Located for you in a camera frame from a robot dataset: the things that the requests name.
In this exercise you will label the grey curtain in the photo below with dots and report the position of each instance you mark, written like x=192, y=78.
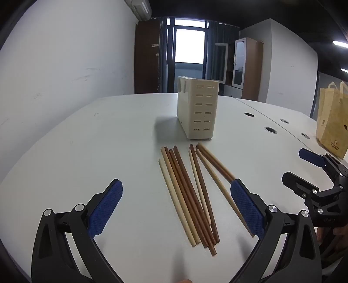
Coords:
x=217, y=32
x=166, y=54

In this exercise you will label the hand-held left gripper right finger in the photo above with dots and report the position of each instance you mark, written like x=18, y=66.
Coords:
x=247, y=209

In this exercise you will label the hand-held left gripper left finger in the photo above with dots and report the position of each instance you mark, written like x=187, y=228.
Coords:
x=104, y=206

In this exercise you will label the tan paper bag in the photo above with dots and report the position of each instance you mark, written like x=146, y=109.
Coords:
x=333, y=122

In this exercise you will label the pile of wooden chopsticks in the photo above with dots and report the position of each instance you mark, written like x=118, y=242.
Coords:
x=187, y=196

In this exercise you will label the glass balcony door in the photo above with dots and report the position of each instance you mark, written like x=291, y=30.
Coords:
x=189, y=54

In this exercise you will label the beige slotted utensil holder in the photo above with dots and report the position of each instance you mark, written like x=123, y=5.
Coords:
x=201, y=108

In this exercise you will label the brown wooden cabinet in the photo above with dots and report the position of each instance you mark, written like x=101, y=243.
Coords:
x=146, y=57

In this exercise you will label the person's right hand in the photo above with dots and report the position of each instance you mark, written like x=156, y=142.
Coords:
x=335, y=245

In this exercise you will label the ceiling tube light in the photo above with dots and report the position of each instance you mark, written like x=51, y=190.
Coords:
x=340, y=44

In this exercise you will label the open window pane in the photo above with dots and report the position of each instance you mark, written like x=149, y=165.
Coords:
x=220, y=62

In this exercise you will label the wooden cabinet with glass door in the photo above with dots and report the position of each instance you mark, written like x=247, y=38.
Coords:
x=248, y=68

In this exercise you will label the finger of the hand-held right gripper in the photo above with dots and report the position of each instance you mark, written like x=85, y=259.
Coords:
x=311, y=156
x=299, y=185

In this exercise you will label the white air conditioner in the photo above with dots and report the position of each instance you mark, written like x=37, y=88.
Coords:
x=140, y=8

